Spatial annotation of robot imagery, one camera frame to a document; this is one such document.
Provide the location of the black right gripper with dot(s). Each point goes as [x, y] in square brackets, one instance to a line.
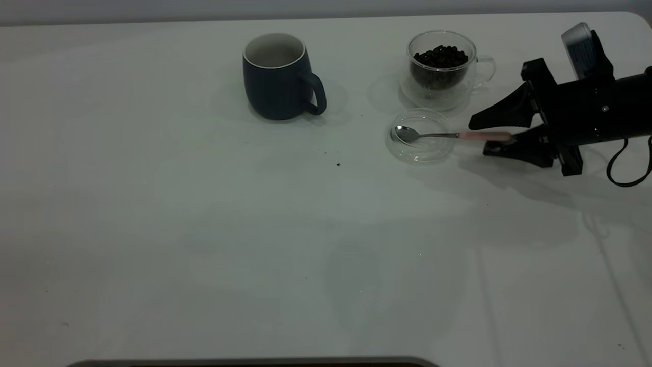
[591, 112]

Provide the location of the pile of coffee beans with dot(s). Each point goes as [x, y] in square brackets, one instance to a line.
[440, 56]

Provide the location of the clear double-wall glass cup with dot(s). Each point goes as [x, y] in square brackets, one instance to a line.
[433, 102]

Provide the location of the clear round glass dish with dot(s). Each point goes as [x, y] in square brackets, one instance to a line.
[423, 155]

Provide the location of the dark grey ceramic mug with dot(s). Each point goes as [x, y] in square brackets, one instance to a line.
[275, 92]

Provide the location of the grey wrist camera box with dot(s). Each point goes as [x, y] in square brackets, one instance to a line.
[580, 51]

